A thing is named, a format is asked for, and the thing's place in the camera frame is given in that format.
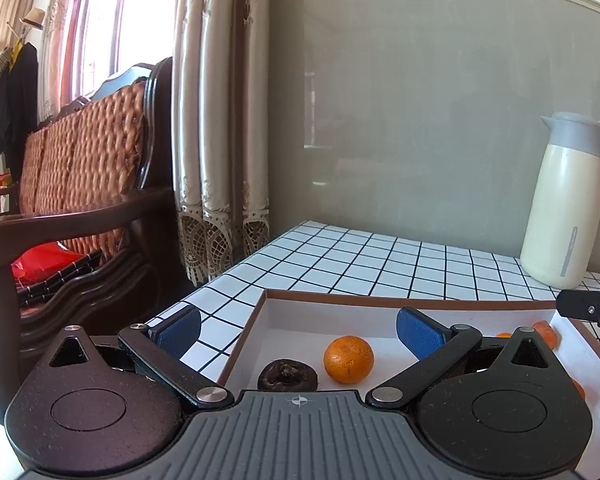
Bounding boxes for beige lace curtain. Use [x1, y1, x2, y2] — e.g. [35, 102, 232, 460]
[40, 0, 270, 285]

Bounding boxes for dark round shrivelled fruit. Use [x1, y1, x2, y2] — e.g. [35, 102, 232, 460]
[257, 359, 318, 392]

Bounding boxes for cream thermos jug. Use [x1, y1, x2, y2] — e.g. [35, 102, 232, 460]
[520, 112, 600, 289]

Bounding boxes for small kumquat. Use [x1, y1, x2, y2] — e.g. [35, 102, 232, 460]
[571, 378, 586, 400]

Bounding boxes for orange carrot chunk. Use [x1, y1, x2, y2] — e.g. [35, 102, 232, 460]
[532, 321, 560, 350]

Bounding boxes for red bag on sofa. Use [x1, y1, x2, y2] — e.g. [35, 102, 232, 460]
[12, 242, 83, 287]

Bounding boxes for brown cardboard box tray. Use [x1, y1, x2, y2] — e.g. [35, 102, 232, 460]
[212, 292, 600, 479]

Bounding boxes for orange tangerine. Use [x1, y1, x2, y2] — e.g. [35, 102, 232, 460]
[323, 336, 375, 385]

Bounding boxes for hanging dark clothes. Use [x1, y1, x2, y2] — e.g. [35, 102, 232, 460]
[0, 42, 38, 181]

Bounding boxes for straw hat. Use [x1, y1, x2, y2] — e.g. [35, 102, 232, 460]
[20, 8, 45, 30]

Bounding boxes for wooden sofa with cushion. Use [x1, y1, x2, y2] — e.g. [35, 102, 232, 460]
[0, 58, 192, 420]

